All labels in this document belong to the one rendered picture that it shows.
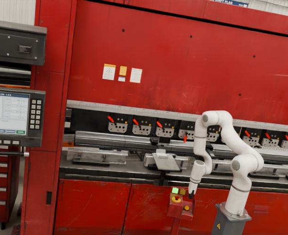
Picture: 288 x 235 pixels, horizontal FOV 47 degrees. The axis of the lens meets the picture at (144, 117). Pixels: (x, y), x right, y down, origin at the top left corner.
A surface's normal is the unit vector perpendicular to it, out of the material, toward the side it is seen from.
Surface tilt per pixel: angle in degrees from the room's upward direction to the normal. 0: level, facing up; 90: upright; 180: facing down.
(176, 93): 90
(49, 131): 90
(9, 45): 90
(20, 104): 90
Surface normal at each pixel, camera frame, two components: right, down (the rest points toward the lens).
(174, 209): -0.07, 0.32
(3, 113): 0.25, 0.36
